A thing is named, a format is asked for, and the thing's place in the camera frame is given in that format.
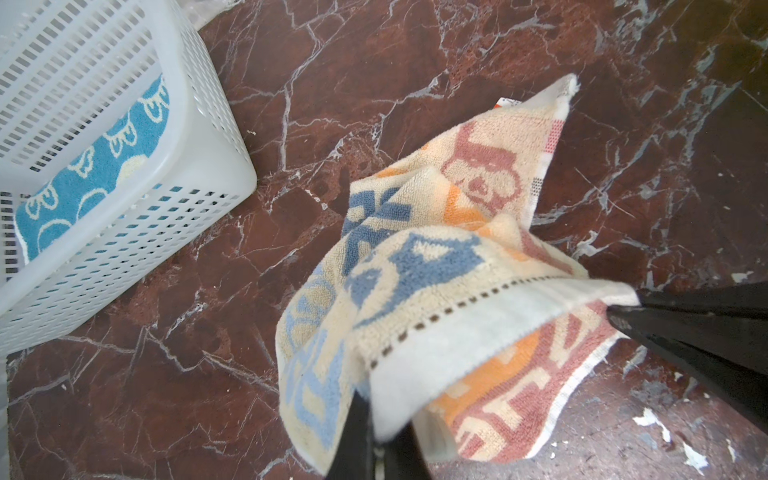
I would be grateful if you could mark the white plastic perforated basket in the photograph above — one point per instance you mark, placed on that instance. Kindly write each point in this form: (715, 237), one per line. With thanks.
(69, 71)

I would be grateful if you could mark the blue bunny pattern towel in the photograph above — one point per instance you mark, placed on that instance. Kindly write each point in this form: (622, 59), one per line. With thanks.
(95, 173)

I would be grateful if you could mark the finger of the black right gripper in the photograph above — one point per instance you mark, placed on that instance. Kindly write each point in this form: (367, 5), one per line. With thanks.
(737, 299)
(726, 352)

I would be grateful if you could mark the beige towel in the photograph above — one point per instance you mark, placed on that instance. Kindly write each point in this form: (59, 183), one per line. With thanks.
(440, 308)

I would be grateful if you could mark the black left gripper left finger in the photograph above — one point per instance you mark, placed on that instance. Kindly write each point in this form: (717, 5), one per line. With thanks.
(354, 458)

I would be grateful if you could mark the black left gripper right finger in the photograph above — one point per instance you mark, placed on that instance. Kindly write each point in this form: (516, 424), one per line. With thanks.
(403, 458)

